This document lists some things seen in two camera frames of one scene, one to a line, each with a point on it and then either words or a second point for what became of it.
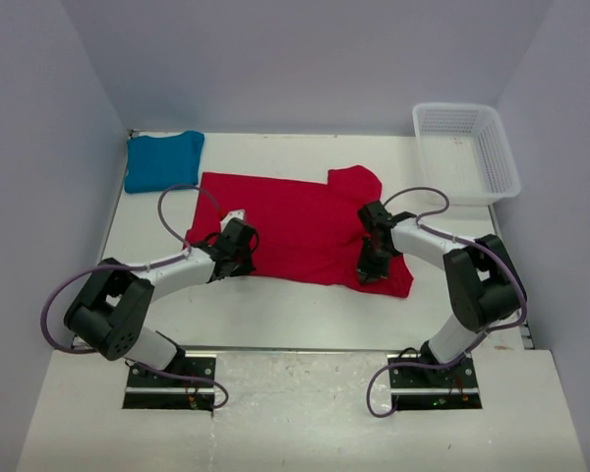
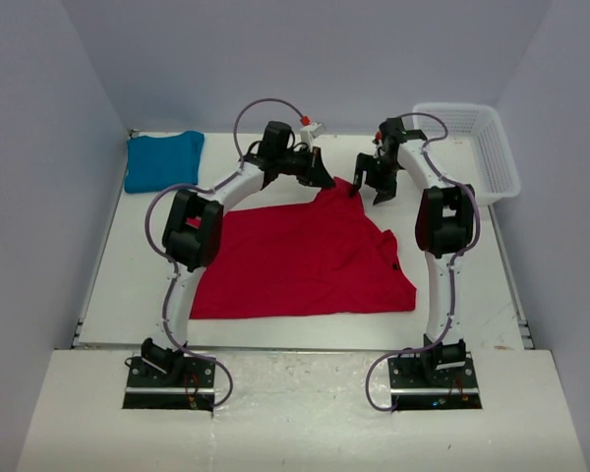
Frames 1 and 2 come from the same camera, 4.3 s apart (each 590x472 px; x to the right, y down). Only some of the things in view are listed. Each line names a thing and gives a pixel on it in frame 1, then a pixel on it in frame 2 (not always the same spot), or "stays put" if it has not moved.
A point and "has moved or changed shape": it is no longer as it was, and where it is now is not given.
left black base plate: x=146 y=389 stays put
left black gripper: x=246 y=268 → x=314 y=167
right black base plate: x=424 y=387 stays put
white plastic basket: x=464 y=156 stays put
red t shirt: x=333 y=232 has moved or changed shape
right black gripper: x=367 y=271 → x=365 y=163
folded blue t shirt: x=155 y=163 stays put
